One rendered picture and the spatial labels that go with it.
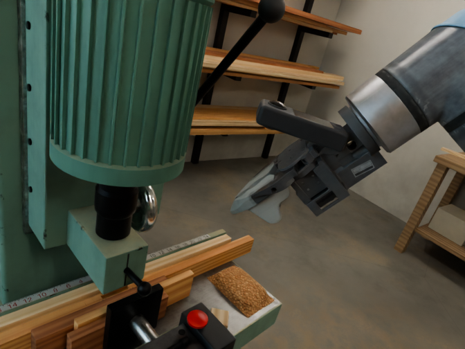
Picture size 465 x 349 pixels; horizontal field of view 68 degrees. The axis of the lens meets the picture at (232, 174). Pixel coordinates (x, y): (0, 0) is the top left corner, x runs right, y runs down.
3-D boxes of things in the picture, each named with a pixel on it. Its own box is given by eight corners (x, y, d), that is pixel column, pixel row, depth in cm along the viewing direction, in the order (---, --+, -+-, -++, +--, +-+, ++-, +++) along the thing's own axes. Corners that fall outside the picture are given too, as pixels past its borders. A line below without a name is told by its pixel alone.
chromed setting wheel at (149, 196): (143, 246, 69) (151, 192, 64) (114, 215, 77) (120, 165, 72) (156, 242, 71) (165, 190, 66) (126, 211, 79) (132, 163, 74)
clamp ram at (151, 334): (125, 385, 49) (132, 341, 46) (102, 347, 54) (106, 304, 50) (176, 353, 55) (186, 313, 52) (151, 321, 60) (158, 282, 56)
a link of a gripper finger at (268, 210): (251, 244, 48) (304, 209, 45) (223, 216, 47) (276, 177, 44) (252, 233, 51) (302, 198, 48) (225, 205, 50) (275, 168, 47)
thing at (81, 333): (70, 365, 50) (71, 341, 48) (65, 356, 51) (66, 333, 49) (165, 316, 62) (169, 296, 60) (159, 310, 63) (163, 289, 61)
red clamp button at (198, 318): (195, 334, 46) (196, 328, 46) (182, 318, 48) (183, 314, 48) (211, 324, 49) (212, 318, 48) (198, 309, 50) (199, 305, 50)
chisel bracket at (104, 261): (102, 304, 51) (106, 259, 48) (64, 250, 59) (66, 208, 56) (145, 285, 56) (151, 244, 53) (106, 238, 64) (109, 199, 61)
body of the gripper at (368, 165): (312, 221, 45) (394, 167, 41) (270, 174, 43) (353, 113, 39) (306, 195, 52) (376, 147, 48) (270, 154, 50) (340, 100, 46)
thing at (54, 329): (36, 362, 50) (35, 340, 48) (30, 350, 51) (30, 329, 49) (167, 299, 66) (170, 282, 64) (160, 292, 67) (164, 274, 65)
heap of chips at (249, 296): (247, 318, 66) (251, 307, 65) (206, 278, 74) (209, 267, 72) (275, 300, 72) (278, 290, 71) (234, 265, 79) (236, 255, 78)
